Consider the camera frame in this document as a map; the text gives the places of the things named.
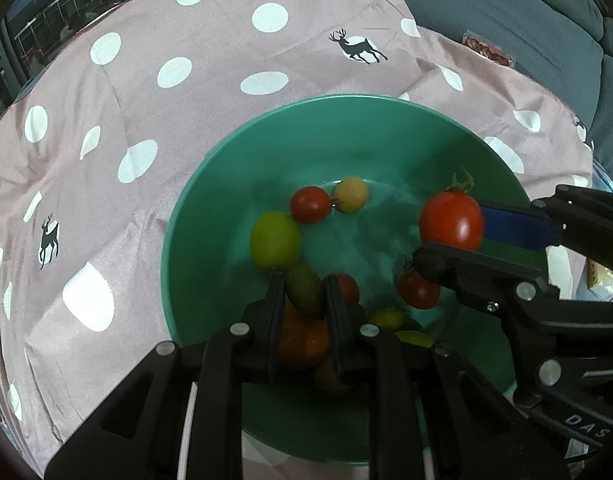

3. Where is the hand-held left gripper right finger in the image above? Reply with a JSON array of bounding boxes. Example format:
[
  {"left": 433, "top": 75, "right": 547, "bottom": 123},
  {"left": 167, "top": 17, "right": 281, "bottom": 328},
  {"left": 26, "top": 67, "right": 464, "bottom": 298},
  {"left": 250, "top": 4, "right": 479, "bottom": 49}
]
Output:
[{"left": 324, "top": 276, "right": 570, "bottom": 480}]

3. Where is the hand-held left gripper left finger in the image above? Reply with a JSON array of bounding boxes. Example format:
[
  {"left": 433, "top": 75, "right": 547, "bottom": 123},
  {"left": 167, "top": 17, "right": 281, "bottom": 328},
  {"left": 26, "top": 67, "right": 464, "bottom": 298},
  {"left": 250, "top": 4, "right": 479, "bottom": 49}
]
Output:
[{"left": 44, "top": 275, "right": 287, "bottom": 480}]

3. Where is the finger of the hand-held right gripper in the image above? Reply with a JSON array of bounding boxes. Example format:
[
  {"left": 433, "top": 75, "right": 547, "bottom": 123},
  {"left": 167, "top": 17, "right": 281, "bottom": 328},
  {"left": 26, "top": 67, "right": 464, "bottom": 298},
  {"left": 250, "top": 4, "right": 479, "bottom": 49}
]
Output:
[
  {"left": 411, "top": 241, "right": 613, "bottom": 407},
  {"left": 479, "top": 184, "right": 613, "bottom": 278}
]

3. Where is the orange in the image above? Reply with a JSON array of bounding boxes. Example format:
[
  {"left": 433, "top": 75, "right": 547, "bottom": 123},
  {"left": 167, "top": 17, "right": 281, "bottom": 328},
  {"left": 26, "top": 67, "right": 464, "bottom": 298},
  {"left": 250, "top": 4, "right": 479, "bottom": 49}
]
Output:
[{"left": 276, "top": 300, "right": 331, "bottom": 371}]

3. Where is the red tomato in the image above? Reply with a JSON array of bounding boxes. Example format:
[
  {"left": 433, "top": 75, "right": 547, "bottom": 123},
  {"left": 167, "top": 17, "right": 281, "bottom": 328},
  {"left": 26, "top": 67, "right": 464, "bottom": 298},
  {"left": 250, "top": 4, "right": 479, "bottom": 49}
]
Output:
[
  {"left": 331, "top": 273, "right": 361, "bottom": 305},
  {"left": 290, "top": 186, "right": 332, "bottom": 224},
  {"left": 419, "top": 167, "right": 485, "bottom": 252},
  {"left": 397, "top": 257, "right": 441, "bottom": 311}
]

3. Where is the small green oval fruit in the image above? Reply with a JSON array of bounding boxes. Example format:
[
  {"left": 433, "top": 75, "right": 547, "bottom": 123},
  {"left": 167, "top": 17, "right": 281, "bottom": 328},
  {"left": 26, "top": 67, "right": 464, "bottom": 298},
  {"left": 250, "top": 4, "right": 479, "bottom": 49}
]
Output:
[{"left": 367, "top": 306, "right": 406, "bottom": 331}]

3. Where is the small green pointed fruit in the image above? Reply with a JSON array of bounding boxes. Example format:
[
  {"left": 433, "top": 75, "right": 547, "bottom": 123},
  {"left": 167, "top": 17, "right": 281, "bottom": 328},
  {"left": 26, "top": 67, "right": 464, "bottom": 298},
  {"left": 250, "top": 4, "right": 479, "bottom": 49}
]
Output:
[{"left": 285, "top": 264, "right": 327, "bottom": 320}]

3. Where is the brownish yellow round fruit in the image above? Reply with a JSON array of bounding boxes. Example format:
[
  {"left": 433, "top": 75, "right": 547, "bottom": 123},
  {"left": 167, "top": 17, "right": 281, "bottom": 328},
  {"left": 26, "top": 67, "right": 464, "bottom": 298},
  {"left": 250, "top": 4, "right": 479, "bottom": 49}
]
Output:
[{"left": 313, "top": 355, "right": 355, "bottom": 396}]

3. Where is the large green tomato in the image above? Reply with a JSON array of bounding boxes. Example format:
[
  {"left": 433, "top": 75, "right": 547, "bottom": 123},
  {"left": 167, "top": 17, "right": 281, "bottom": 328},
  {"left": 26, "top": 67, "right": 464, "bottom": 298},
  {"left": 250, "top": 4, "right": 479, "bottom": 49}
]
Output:
[{"left": 394, "top": 330, "right": 435, "bottom": 350}]

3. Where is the green plastic bowl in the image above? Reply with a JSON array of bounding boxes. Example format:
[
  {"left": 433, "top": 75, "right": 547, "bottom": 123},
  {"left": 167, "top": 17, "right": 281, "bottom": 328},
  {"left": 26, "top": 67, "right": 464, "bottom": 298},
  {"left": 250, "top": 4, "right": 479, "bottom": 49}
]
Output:
[{"left": 160, "top": 94, "right": 550, "bottom": 466}]

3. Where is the pale yellow round fruit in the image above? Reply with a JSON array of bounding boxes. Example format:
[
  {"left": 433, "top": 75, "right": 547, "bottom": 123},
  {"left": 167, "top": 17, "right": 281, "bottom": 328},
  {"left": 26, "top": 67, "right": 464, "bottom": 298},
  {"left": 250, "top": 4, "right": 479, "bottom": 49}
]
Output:
[{"left": 333, "top": 176, "right": 370, "bottom": 214}]

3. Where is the yellow packet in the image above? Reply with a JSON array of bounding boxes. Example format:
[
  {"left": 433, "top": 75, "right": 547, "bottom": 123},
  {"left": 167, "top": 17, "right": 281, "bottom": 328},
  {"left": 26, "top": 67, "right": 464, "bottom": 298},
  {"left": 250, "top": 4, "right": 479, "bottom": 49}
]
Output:
[{"left": 584, "top": 257, "right": 613, "bottom": 301}]

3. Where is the red snack packet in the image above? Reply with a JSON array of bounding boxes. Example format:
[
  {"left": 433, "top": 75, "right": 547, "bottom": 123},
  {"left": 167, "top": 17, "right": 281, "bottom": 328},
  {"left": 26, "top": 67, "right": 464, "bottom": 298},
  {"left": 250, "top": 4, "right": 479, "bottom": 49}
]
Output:
[{"left": 461, "top": 30, "right": 517, "bottom": 68}]

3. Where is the grey sofa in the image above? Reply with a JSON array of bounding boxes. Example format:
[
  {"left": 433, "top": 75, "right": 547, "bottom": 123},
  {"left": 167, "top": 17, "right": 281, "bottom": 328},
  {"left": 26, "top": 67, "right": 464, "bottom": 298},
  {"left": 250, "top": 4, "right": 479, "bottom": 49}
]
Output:
[{"left": 391, "top": 0, "right": 613, "bottom": 196}]

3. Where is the pink polka-dot cloth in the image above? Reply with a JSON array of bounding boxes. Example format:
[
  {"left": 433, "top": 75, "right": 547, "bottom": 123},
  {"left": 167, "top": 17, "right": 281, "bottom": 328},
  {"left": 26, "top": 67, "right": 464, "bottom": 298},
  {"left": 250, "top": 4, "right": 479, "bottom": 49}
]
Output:
[{"left": 0, "top": 0, "right": 595, "bottom": 480}]

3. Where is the dark framed window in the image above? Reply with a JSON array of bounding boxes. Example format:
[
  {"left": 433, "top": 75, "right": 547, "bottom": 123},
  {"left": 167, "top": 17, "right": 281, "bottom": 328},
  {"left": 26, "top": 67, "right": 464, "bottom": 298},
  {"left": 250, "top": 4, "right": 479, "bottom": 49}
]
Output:
[{"left": 0, "top": 0, "right": 187, "bottom": 111}]

